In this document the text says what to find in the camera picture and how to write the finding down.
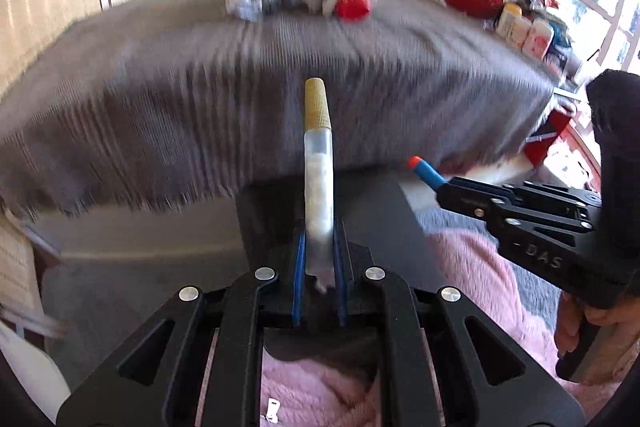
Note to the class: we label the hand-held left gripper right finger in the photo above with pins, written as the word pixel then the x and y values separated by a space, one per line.
pixel 341 282

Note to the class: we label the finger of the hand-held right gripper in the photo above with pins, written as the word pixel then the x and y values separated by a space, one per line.
pixel 550 196
pixel 545 219

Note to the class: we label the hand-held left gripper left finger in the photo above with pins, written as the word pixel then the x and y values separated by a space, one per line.
pixel 298 282

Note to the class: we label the clear tube with gold cap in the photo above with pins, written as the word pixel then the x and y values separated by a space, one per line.
pixel 317 187

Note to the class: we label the blue foam dart orange tip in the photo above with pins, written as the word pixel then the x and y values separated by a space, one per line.
pixel 427 173

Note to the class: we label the person's right hand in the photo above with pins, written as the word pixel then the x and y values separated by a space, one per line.
pixel 617 342

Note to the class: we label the red bag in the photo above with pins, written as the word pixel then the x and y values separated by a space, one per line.
pixel 545 137

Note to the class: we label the pink fluffy rug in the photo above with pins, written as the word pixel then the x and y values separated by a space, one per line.
pixel 470 267

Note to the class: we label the small white tag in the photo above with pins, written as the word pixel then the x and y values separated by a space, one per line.
pixel 273 411

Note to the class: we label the grey shaggy rug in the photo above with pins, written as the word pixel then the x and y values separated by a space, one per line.
pixel 150 317

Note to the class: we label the white plastic bottle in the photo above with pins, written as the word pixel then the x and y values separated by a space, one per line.
pixel 522 32

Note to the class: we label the cream plastic bottle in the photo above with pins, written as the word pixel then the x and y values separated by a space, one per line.
pixel 507 19

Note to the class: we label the grey plaid blanket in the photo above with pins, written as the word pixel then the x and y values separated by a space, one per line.
pixel 200 97

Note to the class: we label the small red box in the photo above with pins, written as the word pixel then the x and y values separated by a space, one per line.
pixel 352 7

